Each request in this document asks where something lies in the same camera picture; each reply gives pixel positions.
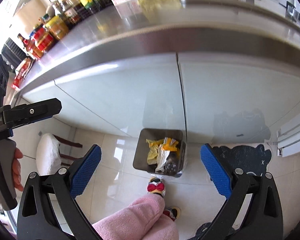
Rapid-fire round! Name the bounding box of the red packet on counter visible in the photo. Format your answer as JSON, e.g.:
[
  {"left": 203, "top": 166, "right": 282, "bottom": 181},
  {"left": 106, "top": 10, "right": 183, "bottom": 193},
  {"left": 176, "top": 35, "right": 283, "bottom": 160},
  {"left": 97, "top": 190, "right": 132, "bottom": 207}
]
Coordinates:
[{"left": 12, "top": 57, "right": 34, "bottom": 91}]

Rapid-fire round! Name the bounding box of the yellow lid sauce jar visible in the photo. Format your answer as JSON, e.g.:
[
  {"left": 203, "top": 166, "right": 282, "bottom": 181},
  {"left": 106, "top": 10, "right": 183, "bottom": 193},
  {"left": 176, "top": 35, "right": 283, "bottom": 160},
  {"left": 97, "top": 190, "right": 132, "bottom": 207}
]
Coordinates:
[{"left": 45, "top": 15, "right": 69, "bottom": 41}]

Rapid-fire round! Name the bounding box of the clear plastic bottle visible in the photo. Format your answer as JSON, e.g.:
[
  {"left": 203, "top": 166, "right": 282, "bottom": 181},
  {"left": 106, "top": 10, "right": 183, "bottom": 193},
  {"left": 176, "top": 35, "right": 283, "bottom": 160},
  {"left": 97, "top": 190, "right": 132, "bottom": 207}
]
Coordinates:
[{"left": 164, "top": 156, "right": 179, "bottom": 176}]

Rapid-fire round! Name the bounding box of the white sliding door rail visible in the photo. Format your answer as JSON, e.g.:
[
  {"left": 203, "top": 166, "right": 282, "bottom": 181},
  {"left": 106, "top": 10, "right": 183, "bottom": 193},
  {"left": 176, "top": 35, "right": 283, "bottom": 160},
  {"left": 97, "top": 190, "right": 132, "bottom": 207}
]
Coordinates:
[{"left": 277, "top": 114, "right": 300, "bottom": 157}]

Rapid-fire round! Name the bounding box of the orange snack package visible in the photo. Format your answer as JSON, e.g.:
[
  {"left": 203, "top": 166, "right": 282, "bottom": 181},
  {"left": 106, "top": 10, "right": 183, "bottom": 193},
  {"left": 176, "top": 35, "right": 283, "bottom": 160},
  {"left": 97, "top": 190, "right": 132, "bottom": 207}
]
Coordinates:
[{"left": 161, "top": 137, "right": 179, "bottom": 152}]

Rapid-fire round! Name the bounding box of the black cat floor mat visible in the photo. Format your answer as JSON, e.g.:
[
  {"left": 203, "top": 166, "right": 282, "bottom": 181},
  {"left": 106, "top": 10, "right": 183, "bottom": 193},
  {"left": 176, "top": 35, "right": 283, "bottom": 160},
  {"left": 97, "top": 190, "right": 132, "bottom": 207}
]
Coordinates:
[{"left": 212, "top": 144, "right": 272, "bottom": 177}]

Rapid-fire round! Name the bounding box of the red label sauce jar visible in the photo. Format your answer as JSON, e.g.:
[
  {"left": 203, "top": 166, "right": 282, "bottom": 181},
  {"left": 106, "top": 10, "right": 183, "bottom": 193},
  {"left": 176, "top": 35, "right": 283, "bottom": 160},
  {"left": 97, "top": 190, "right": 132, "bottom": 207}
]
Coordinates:
[{"left": 30, "top": 27, "right": 55, "bottom": 53}]

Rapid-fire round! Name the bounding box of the dark grey trash bin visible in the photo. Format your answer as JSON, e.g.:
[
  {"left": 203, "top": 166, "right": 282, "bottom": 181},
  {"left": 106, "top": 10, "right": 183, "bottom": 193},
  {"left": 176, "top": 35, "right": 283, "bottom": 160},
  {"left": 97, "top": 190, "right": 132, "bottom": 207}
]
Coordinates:
[{"left": 133, "top": 128, "right": 186, "bottom": 178}]

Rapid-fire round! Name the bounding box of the pink fleece trouser leg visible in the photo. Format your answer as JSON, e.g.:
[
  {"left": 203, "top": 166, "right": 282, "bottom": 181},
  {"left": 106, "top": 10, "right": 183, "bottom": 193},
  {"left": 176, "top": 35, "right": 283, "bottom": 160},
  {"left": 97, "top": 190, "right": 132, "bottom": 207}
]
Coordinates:
[{"left": 93, "top": 193, "right": 179, "bottom": 239}]

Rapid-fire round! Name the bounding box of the yellow paper bag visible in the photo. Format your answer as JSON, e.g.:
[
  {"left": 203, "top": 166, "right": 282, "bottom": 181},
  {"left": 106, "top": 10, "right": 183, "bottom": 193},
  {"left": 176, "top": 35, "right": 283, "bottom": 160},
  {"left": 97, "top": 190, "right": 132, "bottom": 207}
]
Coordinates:
[{"left": 146, "top": 139, "right": 164, "bottom": 165}]

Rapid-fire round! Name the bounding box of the dark sauce bottle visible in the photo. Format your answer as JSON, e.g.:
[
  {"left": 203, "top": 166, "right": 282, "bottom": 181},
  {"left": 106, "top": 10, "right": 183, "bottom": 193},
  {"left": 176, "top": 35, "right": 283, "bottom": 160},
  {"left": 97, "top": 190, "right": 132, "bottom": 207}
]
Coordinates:
[{"left": 18, "top": 34, "right": 43, "bottom": 60}]

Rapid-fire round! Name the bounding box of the white crumpled paper trash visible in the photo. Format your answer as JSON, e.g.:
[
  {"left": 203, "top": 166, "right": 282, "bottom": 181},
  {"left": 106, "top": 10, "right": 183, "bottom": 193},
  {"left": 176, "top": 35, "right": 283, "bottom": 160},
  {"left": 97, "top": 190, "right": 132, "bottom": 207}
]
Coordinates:
[{"left": 155, "top": 145, "right": 170, "bottom": 173}]

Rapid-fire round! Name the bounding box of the slipper with red bow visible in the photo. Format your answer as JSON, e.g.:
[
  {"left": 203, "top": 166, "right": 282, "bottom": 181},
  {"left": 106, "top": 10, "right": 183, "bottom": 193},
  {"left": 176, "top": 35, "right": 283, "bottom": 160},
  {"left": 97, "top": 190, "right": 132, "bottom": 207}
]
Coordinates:
[{"left": 147, "top": 177, "right": 166, "bottom": 198}]

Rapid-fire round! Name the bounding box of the person's left hand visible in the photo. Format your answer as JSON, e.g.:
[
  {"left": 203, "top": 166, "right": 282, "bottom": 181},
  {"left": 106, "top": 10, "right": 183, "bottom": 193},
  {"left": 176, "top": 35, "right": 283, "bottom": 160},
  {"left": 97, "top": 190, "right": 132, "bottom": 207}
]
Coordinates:
[{"left": 12, "top": 148, "right": 24, "bottom": 192}]

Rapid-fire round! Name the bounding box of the black dish rack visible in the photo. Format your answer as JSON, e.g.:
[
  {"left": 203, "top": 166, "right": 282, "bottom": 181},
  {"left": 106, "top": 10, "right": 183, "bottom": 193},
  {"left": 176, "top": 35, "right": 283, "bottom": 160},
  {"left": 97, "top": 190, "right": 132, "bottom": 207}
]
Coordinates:
[{"left": 1, "top": 38, "right": 27, "bottom": 70}]

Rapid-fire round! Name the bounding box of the white cushioned wooden stool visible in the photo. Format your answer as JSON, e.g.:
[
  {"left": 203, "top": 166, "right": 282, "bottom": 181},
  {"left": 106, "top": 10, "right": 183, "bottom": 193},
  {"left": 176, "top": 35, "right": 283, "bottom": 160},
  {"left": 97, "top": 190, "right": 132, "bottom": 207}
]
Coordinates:
[{"left": 36, "top": 133, "right": 83, "bottom": 176}]

